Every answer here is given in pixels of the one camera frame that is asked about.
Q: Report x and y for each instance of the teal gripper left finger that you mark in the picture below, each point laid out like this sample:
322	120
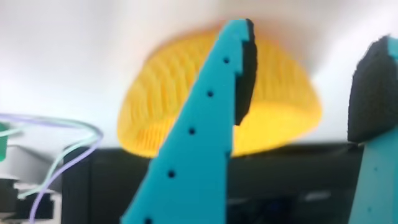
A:
192	155

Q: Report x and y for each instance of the green plastic block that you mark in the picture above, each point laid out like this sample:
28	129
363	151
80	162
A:
2	143

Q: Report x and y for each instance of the black box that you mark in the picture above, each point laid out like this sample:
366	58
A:
280	174

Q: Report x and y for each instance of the yellow honeycomb basket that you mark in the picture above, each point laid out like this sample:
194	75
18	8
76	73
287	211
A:
280	124

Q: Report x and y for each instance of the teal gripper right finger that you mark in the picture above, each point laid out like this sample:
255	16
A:
376	102

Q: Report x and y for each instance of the grey white fixture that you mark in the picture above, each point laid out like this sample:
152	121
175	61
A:
21	165

